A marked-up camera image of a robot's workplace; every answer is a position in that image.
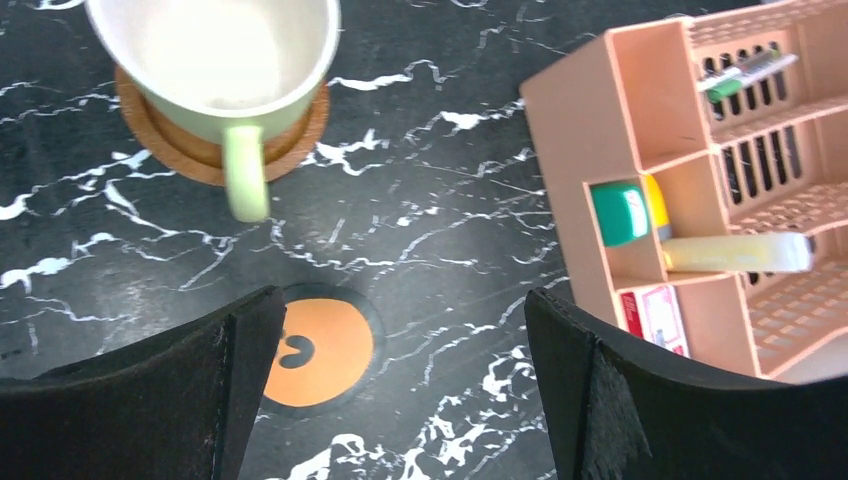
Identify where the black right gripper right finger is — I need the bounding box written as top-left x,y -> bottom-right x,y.
524,288 -> 847,479

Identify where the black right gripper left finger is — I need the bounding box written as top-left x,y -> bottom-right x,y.
1,286 -> 286,479

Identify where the green mug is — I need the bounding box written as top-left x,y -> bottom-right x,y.
84,1 -> 342,223

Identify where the orange coaster with black logo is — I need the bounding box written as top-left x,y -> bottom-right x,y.
261,283 -> 385,419

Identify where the ridged orange round coaster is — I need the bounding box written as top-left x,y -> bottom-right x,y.
115,66 -> 330,187

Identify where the red white card box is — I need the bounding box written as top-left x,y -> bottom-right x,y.
619,285 -> 690,358

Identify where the green tape roll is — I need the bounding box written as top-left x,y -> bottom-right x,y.
590,182 -> 651,247

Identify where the yellow item in organizer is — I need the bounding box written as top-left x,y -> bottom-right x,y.
645,175 -> 673,241

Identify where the white tube in organizer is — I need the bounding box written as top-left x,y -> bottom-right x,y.
661,232 -> 814,273

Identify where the orange desk file organizer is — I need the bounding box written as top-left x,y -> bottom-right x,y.
520,1 -> 847,379

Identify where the pen in organizer slot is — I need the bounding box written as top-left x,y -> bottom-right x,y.
697,49 -> 799,103

